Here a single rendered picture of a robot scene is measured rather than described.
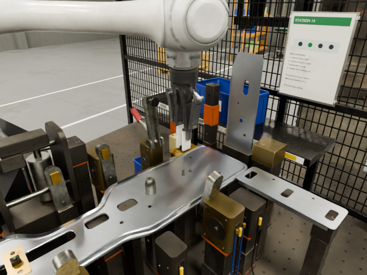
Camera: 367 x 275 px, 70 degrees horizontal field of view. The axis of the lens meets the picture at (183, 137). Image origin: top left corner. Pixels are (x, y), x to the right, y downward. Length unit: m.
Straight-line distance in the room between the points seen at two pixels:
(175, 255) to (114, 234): 0.15
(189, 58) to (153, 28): 0.18
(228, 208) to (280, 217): 0.56
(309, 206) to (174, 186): 0.37
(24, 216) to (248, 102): 0.74
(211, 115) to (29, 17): 0.69
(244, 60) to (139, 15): 0.48
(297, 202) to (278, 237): 0.34
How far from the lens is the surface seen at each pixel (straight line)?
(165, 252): 0.63
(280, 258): 1.04
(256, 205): 0.78
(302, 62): 1.11
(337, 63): 1.07
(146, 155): 0.91
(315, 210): 0.78
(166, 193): 0.76
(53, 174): 0.75
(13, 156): 0.73
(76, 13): 0.57
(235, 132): 0.98
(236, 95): 0.94
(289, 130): 1.13
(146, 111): 0.85
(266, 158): 0.90
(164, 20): 0.48
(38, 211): 0.85
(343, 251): 1.15
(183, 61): 0.65
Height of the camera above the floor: 1.47
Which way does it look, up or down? 27 degrees down
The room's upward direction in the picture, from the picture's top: straight up
